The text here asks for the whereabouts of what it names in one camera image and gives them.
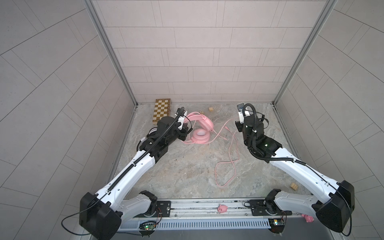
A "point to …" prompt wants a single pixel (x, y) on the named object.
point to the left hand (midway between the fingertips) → (189, 121)
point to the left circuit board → (149, 227)
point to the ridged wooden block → (210, 109)
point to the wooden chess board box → (162, 109)
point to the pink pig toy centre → (222, 208)
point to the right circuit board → (277, 225)
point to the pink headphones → (200, 135)
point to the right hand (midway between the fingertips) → (244, 111)
